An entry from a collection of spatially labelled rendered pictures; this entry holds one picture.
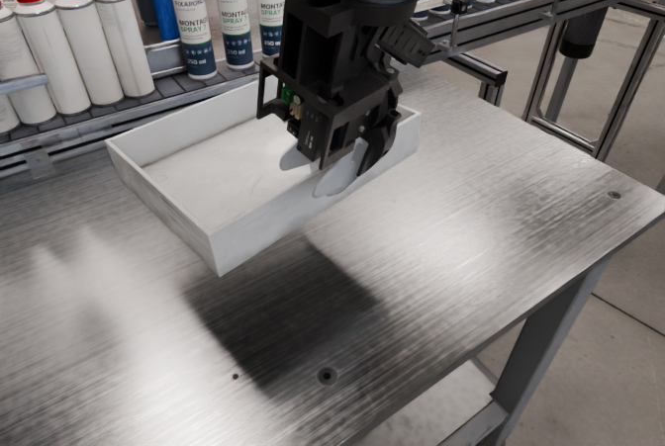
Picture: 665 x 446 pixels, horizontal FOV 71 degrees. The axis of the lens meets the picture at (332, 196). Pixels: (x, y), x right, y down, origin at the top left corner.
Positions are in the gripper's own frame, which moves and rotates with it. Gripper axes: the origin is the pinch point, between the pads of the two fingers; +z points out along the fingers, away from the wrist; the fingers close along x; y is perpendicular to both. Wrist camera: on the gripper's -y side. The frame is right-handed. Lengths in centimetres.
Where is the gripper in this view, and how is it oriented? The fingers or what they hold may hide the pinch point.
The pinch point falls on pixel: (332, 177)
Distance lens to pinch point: 45.1
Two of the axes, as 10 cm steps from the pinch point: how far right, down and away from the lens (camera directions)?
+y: -6.7, 4.8, -5.7
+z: -1.8, 6.4, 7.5
